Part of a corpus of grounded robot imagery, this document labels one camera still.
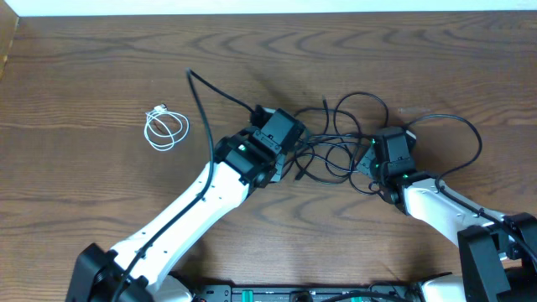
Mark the white usb cable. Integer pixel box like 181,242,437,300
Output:
143,103,190,153

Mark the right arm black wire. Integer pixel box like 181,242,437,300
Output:
404,113,537,269

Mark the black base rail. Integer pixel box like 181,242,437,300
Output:
169,272,443,302

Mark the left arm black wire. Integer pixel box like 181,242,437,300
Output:
111,68,263,302

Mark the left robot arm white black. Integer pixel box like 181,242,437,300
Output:
66,107,305,302

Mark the black usb cable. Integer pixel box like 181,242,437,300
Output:
280,91,390,196

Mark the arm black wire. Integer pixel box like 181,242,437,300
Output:
111,68,263,302
404,113,537,269

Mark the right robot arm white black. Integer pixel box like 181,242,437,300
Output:
357,127,536,301

